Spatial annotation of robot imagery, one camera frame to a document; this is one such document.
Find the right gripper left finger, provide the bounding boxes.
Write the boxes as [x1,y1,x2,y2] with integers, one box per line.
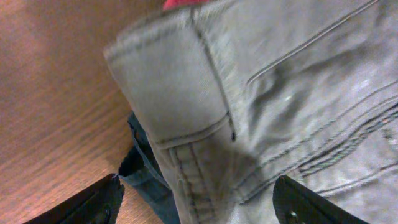
[25,174,125,224]

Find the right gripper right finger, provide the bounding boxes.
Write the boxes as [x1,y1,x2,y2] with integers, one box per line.
[272,175,368,224]

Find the dark navy garment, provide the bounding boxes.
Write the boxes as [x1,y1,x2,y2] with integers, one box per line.
[118,113,180,224]

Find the grey shorts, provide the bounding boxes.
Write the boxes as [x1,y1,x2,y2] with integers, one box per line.
[104,0,397,223]

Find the red garment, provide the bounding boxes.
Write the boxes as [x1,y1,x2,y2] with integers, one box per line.
[162,0,214,11]

